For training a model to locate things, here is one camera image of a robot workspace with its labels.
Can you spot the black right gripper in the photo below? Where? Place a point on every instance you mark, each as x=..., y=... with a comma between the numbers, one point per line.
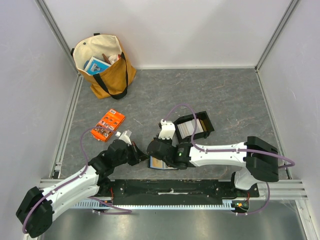
x=153, y=152

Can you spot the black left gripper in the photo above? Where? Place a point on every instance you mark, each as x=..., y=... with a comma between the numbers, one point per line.
x=138, y=154

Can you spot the tan credit card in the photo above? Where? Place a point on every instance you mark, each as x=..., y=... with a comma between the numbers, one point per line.
x=154, y=163

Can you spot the black leather card holder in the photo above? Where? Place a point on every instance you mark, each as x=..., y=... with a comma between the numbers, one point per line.
x=167, y=168

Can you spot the black plastic card tray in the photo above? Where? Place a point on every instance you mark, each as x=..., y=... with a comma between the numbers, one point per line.
x=206, y=123

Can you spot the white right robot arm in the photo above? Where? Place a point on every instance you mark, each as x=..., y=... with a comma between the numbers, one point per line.
x=257, y=159

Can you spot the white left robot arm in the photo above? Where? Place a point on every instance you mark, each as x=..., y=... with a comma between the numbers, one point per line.
x=40, y=207

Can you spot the white credit card stack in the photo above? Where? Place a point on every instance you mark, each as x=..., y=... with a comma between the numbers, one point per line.
x=187, y=128

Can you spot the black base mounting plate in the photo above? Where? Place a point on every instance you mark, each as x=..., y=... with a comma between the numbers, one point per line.
x=211, y=187

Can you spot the orange printed box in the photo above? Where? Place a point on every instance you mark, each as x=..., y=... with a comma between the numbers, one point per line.
x=110, y=122

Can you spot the blue book in bag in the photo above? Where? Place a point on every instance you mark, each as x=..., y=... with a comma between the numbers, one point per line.
x=95, y=66

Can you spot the mustard tote bag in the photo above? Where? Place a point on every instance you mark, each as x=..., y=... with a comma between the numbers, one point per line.
x=115, y=80

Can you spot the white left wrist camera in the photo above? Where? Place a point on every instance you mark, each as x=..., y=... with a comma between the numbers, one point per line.
x=124, y=136

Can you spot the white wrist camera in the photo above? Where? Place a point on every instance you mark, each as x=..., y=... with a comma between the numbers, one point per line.
x=167, y=130
x=124, y=136

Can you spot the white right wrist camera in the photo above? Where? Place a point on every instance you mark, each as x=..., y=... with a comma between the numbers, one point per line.
x=167, y=130

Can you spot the grey slotted cable duct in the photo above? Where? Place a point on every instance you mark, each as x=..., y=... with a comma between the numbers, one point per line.
x=93, y=204

